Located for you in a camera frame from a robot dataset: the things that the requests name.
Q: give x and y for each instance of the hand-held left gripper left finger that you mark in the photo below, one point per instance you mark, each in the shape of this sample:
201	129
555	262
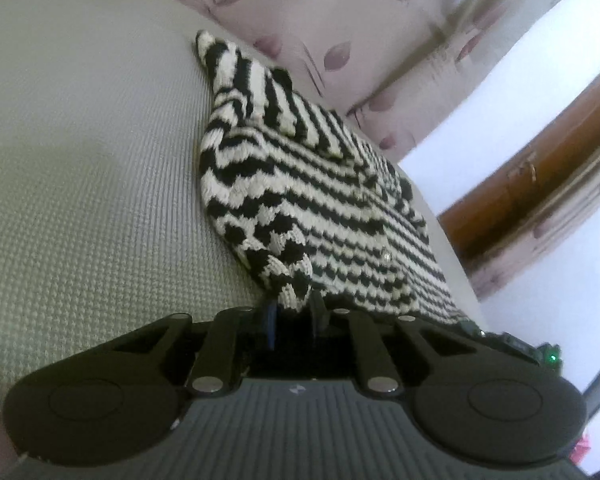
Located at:
270	327

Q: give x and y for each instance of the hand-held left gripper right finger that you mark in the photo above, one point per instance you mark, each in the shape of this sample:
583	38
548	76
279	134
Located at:
316	322

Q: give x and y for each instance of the black white striped knit garment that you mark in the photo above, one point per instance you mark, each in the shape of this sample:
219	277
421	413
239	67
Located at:
305	185

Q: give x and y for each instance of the red cloth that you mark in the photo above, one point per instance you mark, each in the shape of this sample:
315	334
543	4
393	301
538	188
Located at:
584	450

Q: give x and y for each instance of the pink floral curtain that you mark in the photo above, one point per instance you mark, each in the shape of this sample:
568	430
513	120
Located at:
355	25

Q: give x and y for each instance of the brown wooden frame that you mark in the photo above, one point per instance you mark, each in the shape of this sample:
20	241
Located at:
540	180

